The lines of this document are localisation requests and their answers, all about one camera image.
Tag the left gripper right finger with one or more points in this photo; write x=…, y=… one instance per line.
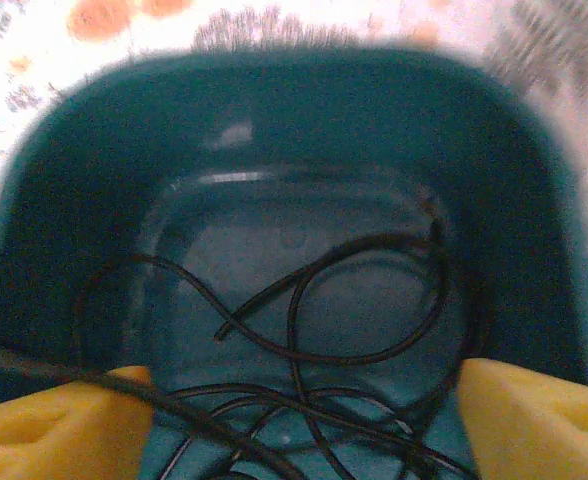
x=544, y=430

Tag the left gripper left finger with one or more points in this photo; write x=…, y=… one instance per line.
x=49, y=440

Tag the teal plastic tray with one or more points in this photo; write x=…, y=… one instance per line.
x=124, y=175

